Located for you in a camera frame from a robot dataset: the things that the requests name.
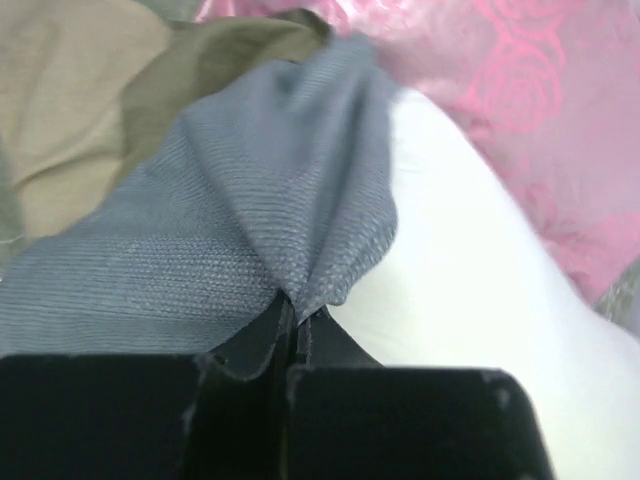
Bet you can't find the pink rose satin pillow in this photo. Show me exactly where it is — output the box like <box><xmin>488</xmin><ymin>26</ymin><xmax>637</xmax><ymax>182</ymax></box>
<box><xmin>192</xmin><ymin>0</ymin><xmax>640</xmax><ymax>306</ymax></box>

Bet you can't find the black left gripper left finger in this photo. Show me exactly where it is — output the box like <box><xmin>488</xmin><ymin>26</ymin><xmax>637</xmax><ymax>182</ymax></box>
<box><xmin>1</xmin><ymin>295</ymin><xmax>295</xmax><ymax>479</ymax></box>

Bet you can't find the white pillow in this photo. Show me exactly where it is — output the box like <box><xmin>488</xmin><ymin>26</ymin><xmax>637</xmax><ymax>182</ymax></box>
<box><xmin>330</xmin><ymin>89</ymin><xmax>639</xmax><ymax>479</ymax></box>

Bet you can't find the beige olive cloth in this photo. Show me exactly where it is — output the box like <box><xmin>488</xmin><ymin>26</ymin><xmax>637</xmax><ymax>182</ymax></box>
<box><xmin>1</xmin><ymin>1</ymin><xmax>330</xmax><ymax>260</ymax></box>

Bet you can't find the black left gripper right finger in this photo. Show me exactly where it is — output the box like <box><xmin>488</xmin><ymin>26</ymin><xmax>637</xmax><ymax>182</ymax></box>
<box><xmin>287</xmin><ymin>311</ymin><xmax>553</xmax><ymax>480</ymax></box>

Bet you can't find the blue-grey pillowcase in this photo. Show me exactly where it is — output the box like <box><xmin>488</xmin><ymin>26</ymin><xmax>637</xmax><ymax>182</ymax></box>
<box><xmin>1</xmin><ymin>35</ymin><xmax>397</xmax><ymax>354</ymax></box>

